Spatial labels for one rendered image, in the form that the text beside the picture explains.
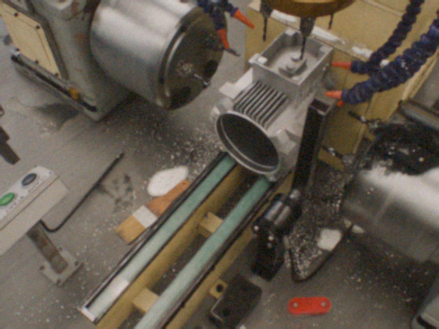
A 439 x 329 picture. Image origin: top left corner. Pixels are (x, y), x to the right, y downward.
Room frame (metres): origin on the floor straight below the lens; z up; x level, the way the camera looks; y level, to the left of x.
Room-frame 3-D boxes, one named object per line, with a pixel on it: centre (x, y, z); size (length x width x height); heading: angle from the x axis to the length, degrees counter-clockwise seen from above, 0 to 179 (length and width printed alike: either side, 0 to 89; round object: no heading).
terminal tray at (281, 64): (0.67, -0.13, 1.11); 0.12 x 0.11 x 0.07; 142
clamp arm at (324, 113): (0.45, -0.14, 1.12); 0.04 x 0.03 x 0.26; 142
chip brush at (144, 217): (0.53, 0.15, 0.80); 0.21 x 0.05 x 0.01; 134
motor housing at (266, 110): (0.64, -0.11, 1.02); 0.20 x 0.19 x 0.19; 142
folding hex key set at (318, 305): (0.30, -0.17, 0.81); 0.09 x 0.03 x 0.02; 91
